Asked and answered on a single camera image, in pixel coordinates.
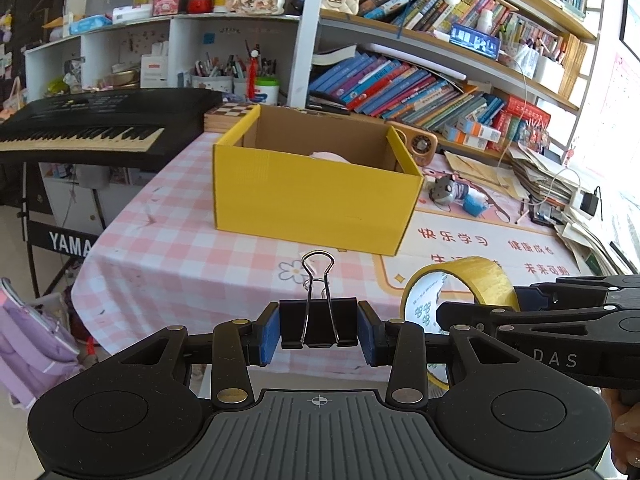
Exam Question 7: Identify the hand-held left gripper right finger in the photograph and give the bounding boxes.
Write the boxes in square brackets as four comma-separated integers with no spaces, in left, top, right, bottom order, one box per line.
[357,301,533,407]

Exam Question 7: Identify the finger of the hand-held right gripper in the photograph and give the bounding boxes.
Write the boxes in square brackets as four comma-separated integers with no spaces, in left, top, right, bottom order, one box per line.
[515,274,640,308]
[436,301,640,333]

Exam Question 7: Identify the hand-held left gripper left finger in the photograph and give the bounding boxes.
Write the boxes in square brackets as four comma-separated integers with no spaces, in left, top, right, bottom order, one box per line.
[107,302,281,409]

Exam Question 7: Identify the yellow tape roll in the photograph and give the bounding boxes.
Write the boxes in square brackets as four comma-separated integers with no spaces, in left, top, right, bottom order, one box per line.
[400,256,521,391]

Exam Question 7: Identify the black binder clip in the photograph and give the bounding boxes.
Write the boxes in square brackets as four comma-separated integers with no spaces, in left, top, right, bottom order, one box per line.
[279,251,360,350]

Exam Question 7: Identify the yellow cardboard box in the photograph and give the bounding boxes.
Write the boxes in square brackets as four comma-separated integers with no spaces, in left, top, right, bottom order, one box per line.
[212,104,425,256]

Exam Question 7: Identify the pink plush pig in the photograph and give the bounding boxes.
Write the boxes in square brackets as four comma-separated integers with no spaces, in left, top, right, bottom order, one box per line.
[307,149,351,163]

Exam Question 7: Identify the desktop with pink checked cloth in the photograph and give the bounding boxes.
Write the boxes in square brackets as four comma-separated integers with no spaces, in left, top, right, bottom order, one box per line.
[70,130,608,381]

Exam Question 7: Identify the person's right hand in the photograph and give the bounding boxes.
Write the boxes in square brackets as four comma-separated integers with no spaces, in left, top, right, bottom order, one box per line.
[602,387,640,476]

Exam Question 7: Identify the pile of papers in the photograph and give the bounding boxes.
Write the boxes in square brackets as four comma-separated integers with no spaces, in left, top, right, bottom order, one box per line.
[510,142,581,206]
[555,205,640,278]

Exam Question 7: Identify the printed desk mat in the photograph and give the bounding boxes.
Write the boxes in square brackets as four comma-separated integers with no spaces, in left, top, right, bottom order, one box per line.
[372,150,598,311]

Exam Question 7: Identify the black charger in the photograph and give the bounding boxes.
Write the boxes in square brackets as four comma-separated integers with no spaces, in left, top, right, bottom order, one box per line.
[580,187,603,218]

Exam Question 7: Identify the small blue box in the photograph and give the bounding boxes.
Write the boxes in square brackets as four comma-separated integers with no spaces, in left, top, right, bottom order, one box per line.
[462,194,490,217]

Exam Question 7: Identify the scissors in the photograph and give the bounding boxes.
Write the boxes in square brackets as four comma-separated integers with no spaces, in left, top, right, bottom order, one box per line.
[477,192,511,224]

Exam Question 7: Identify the brown paper envelope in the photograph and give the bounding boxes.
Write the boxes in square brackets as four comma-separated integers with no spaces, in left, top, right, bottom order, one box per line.
[444,152,516,193]

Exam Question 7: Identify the red boxed book set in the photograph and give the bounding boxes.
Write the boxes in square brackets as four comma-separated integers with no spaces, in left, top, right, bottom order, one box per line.
[492,94,551,153]

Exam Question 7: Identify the orange white carton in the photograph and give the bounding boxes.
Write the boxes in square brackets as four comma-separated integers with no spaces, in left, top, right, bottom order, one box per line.
[455,119,502,141]
[442,127,488,151]

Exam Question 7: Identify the wooden retro radio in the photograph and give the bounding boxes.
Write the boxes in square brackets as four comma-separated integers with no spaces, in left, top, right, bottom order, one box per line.
[387,121,439,167]

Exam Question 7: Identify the white desk organizer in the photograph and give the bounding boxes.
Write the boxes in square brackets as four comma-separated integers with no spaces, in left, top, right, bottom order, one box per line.
[532,52,566,93]

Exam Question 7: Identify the black keyboard stand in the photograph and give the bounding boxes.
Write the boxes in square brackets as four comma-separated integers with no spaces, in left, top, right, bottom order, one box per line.
[22,160,108,301]

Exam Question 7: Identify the wooden chessboard box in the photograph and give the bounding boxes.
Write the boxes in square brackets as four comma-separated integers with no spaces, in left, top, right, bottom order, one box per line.
[204,101,262,134]

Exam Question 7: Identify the black flat case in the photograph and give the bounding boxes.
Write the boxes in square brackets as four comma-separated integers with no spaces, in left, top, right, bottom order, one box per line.
[307,91,351,115]

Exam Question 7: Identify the purple pink backpack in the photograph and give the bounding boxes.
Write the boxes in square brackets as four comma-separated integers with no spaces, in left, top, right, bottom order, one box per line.
[0,277,83,411]

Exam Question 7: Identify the white jar green lid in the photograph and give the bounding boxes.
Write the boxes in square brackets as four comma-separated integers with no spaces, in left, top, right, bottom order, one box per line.
[247,76,280,107]

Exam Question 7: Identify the white rolled paper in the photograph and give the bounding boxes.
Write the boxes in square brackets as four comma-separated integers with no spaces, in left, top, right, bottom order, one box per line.
[369,41,469,82]

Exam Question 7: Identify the pen cup with pens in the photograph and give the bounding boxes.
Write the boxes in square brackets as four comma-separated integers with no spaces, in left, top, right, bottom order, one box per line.
[192,57,235,93]

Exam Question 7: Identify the red tassel ornament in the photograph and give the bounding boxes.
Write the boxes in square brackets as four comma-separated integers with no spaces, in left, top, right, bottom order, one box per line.
[247,40,261,101]

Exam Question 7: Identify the thick white-paged book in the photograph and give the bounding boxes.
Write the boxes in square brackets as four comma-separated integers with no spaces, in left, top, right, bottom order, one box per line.
[312,45,358,67]

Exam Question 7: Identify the black electronic keyboard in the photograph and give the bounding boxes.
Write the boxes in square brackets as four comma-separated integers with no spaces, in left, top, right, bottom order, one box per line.
[0,87,223,173]

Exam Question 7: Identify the white box red label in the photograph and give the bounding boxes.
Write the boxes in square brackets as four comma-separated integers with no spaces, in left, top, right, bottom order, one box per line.
[140,54,170,90]

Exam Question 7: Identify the white shelf unit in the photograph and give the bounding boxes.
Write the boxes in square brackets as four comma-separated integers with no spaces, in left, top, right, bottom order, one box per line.
[24,12,306,106]

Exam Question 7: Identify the pink printed box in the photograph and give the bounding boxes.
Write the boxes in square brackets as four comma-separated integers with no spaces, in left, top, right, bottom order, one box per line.
[152,0,191,17]

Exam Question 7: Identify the white flat carton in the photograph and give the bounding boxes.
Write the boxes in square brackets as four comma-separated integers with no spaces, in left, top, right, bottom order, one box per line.
[112,4,152,25]

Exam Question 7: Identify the blue tissue pack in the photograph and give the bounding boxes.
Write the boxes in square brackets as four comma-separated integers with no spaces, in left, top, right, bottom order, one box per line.
[67,14,113,36]

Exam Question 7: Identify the grey storage box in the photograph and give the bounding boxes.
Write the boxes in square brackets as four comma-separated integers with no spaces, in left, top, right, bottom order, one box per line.
[84,0,138,18]

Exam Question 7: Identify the dark wooden door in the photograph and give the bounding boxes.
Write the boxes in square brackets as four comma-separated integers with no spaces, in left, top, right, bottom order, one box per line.
[0,0,68,116]

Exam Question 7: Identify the grey furry keychain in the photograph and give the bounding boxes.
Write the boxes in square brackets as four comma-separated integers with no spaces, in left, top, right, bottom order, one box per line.
[429,176,458,205]

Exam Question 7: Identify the wooden wall bookshelf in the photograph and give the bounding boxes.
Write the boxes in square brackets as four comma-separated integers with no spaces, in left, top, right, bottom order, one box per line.
[300,0,608,161]

